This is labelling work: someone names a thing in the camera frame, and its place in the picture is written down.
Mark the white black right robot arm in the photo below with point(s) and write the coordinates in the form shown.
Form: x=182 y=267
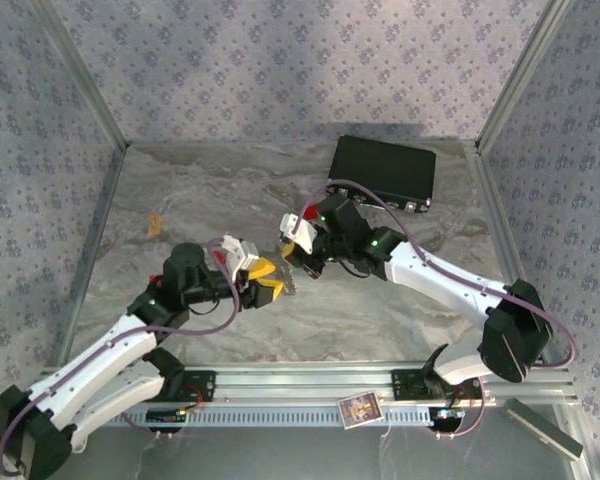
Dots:
x=440 y=280

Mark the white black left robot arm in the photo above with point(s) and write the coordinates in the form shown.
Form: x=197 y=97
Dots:
x=105 y=360

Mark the red toy building brick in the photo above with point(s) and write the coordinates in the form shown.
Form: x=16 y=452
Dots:
x=311 y=211
x=155 y=279

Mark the small wooden tag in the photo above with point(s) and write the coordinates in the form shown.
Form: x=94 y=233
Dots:
x=154 y=225

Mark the black aluminium carrying case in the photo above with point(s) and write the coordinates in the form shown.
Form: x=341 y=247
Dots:
x=385 y=162

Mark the small circuit board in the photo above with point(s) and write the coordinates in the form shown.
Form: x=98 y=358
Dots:
x=165 y=415
x=447 y=416

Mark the small printed card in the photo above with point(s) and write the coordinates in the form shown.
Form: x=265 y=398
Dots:
x=360 y=410

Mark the grey metal bar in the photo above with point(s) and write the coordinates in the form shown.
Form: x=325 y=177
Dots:
x=540 y=430

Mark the aluminium table side rail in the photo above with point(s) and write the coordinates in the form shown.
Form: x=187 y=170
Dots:
x=102 y=220
x=501 y=225

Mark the aluminium mounting rail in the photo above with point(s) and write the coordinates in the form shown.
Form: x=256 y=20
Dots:
x=305 y=385

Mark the aluminium frame post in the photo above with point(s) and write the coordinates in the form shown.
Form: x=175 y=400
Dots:
x=521 y=75
x=86 y=75

